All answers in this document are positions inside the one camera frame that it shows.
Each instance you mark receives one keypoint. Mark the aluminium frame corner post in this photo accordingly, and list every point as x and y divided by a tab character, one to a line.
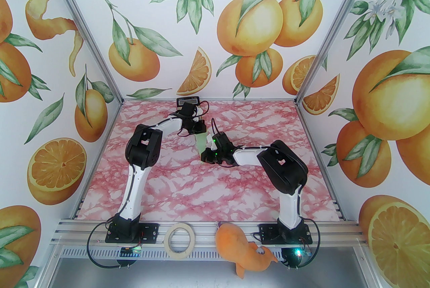
80	21
336	21

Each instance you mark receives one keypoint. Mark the aluminium front mounting rail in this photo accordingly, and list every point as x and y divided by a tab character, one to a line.
208	228

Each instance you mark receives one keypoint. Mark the small left controller board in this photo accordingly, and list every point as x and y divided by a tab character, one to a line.
131	251

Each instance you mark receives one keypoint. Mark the aluminium table edge rail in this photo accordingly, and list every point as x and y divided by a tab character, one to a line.
322	162
97	155

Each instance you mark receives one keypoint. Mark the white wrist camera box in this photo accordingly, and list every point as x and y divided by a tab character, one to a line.
199	110
211	143

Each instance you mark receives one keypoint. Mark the light green paper sheet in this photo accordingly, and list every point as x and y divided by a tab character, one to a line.
201	142

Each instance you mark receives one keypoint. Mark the beige masking tape roll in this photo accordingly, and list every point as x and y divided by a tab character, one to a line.
169	239

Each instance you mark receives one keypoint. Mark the aluminium back edge rail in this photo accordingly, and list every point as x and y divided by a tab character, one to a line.
235	99

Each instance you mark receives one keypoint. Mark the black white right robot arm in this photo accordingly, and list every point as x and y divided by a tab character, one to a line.
278	179

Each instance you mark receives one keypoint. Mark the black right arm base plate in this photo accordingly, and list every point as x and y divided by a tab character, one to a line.
268	234

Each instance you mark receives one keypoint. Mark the grey desk calculator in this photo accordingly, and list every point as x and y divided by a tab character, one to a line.
188	99

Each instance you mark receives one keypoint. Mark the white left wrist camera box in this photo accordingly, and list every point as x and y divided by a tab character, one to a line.
199	110

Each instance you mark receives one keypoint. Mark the orange plush toy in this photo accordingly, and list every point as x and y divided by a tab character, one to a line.
235	243

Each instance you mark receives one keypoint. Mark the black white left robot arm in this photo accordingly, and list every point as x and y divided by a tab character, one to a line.
141	165

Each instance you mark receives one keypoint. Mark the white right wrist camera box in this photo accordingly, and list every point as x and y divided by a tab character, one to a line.
211	143

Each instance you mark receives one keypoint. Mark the right controller board green light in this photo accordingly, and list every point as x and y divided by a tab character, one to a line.
297	253

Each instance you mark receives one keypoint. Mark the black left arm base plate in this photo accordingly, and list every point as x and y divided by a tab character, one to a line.
149	233

